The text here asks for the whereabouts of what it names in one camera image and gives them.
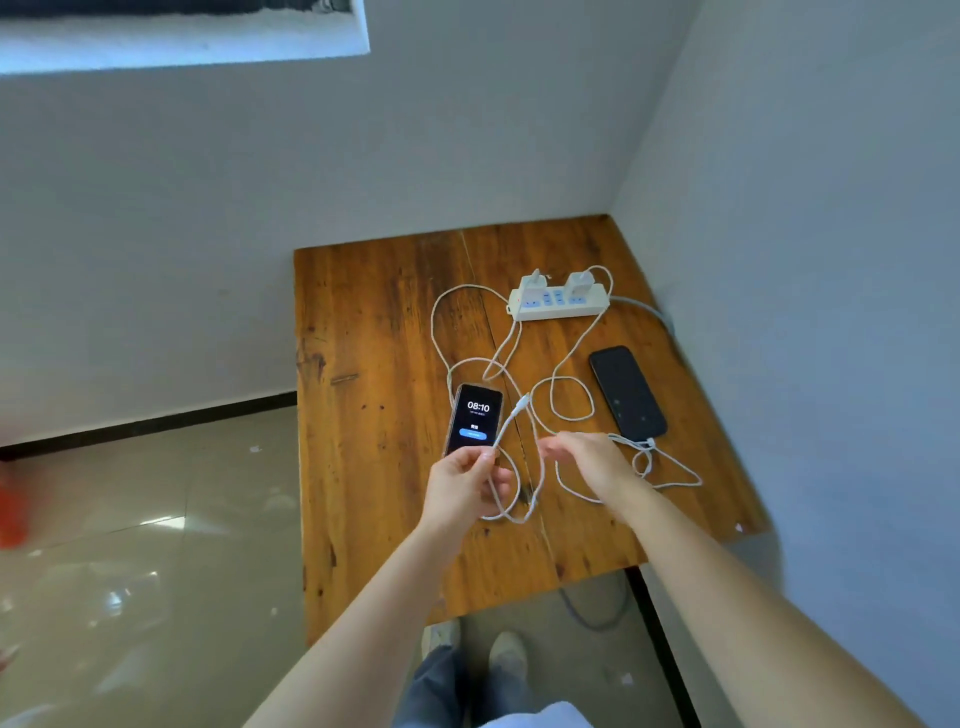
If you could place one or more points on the person's left hand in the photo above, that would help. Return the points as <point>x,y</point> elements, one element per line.
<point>461,491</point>

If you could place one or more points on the person's right hand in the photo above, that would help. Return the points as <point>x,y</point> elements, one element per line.
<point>600,469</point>

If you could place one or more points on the smartphone with clear case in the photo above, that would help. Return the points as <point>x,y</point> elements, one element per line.
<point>474,420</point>

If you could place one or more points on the black smartphone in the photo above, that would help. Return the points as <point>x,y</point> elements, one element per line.
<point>626,390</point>

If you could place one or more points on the white power strip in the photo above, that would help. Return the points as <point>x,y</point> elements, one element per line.
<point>559,311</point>

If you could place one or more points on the person's right forearm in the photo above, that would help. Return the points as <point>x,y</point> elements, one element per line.
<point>750,622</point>

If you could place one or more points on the person's left forearm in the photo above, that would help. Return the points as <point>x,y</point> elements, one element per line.
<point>360,645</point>

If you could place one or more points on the white sneaker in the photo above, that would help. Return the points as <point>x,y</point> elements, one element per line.
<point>508,652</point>
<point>442,636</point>

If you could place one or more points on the grey trousers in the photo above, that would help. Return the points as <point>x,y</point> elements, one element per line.
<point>435,690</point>

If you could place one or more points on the wooden folding table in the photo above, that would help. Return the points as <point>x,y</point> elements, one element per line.
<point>360,315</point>

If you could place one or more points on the white shirt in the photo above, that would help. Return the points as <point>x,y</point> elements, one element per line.
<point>540,716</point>

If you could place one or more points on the red plastic object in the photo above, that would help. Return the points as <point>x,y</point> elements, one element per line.
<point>9,510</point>

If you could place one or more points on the black framed window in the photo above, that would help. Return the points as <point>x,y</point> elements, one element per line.
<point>112,6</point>

